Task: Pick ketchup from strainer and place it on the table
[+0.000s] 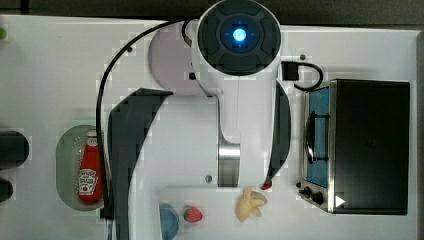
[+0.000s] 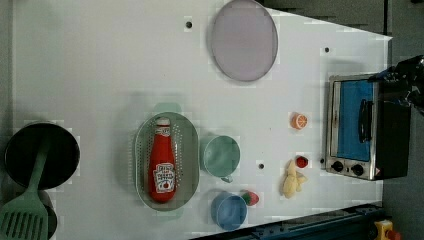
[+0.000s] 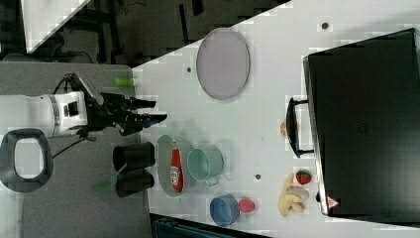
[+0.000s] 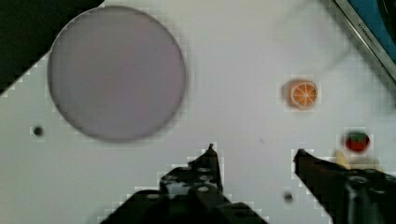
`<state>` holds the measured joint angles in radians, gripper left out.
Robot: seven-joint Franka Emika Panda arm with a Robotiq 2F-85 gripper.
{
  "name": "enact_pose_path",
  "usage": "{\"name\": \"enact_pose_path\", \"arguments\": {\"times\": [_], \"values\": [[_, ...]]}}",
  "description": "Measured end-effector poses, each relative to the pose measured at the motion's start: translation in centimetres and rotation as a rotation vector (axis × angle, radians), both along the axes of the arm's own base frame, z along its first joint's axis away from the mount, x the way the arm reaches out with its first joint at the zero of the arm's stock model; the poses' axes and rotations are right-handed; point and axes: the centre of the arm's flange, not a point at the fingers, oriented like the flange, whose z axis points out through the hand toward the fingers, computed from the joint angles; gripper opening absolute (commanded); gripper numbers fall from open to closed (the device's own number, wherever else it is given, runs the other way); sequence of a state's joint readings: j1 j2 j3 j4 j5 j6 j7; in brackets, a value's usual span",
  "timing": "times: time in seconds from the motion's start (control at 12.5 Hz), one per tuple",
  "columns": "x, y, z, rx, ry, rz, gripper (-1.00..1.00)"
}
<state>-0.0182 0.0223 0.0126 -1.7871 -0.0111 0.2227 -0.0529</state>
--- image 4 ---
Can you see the orange slice toy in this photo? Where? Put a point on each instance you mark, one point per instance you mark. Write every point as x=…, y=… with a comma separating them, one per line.
x=301, y=93

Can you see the small red strawberry toy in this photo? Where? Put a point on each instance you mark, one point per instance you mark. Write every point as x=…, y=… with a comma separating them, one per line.
x=357, y=141

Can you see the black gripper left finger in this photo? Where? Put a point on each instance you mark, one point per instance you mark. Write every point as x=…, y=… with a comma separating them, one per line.
x=187, y=195

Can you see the silver toaster oven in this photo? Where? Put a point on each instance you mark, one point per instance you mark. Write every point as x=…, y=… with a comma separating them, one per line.
x=374, y=24

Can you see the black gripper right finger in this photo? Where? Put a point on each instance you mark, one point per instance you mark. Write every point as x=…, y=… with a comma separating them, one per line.
x=349, y=196

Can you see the peeled banana toy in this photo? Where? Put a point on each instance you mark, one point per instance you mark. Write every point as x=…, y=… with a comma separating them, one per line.
x=358, y=163

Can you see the grey round plate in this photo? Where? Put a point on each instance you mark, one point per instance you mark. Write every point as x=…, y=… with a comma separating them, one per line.
x=116, y=74

